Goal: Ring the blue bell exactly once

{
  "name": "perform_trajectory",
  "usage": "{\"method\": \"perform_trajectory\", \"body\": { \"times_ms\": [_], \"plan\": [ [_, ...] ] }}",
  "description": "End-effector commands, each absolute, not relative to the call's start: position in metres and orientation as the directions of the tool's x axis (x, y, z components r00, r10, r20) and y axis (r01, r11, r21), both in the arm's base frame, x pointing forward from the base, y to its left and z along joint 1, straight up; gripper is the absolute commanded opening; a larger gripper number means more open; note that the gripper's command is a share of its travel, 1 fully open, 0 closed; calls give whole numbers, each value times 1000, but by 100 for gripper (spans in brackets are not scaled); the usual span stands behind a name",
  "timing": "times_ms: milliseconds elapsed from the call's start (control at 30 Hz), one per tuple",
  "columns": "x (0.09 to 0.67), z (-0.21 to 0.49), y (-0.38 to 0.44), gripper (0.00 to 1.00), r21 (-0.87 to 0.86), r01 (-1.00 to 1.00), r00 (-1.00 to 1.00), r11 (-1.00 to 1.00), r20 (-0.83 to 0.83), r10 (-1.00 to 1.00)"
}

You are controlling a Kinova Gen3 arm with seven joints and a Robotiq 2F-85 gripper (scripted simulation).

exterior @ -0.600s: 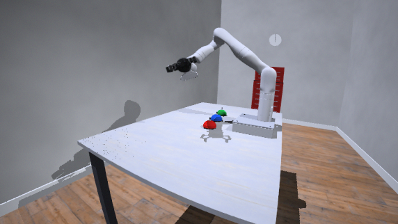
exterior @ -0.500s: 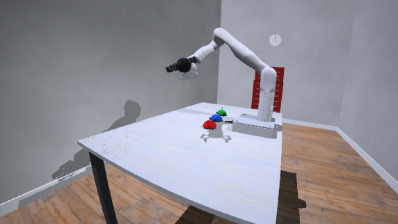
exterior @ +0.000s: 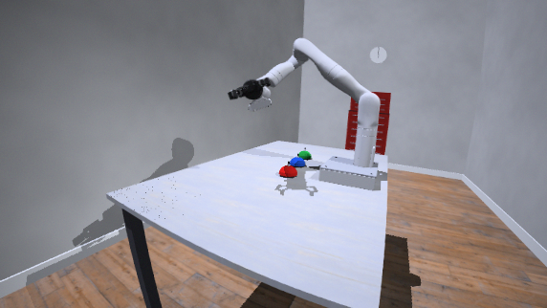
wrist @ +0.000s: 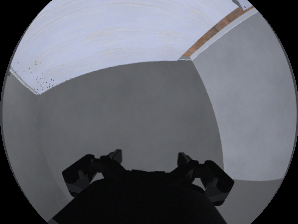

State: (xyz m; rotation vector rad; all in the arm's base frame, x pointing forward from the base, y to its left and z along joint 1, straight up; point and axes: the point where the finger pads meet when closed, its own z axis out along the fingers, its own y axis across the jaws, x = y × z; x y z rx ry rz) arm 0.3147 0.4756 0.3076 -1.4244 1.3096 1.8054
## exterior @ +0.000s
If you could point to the red dome bell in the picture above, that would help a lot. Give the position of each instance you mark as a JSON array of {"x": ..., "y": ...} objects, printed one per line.
[{"x": 288, "y": 171}]

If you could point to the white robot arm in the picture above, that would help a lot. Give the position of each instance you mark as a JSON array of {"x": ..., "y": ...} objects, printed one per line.
[{"x": 369, "y": 103}]

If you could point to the green dome bell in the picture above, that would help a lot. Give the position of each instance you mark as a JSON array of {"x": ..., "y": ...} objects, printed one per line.
[{"x": 305, "y": 155}]

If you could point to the blue bell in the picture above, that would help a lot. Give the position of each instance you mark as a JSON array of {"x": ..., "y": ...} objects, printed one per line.
[{"x": 297, "y": 161}]

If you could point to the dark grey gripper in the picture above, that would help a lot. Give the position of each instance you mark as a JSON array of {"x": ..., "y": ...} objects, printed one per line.
[{"x": 246, "y": 89}]

